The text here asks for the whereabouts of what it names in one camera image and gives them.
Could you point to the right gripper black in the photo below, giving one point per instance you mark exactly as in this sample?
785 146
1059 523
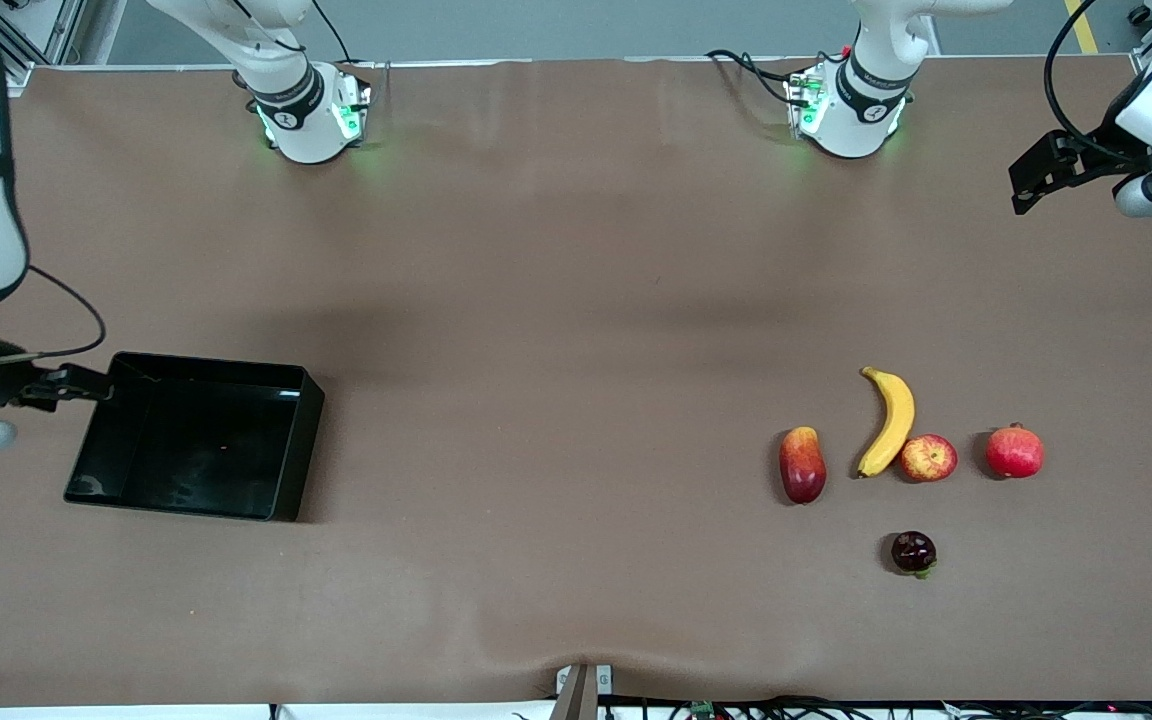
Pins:
0 384

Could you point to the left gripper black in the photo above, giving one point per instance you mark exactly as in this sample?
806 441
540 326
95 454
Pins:
1099 152

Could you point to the black plastic box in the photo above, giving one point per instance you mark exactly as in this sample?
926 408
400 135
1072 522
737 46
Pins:
196 440

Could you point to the metal bracket with post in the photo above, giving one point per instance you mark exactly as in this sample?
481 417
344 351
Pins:
583 692

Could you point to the brown table mat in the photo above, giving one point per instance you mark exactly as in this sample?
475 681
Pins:
536 200

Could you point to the aluminium extrusion frame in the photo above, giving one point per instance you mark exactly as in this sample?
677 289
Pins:
46 30

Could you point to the dark purple mangosteen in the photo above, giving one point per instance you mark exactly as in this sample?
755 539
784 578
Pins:
913 552

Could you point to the red yellow mango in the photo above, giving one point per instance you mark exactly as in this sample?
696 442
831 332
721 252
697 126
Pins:
802 465

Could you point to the red pomegranate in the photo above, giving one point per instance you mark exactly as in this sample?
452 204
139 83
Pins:
1016 453

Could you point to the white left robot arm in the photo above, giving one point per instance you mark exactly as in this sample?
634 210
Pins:
866 100

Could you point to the yellow banana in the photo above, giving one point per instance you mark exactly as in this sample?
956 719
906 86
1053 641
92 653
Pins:
894 415

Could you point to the red yellow apple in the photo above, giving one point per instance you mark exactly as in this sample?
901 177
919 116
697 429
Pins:
928 458

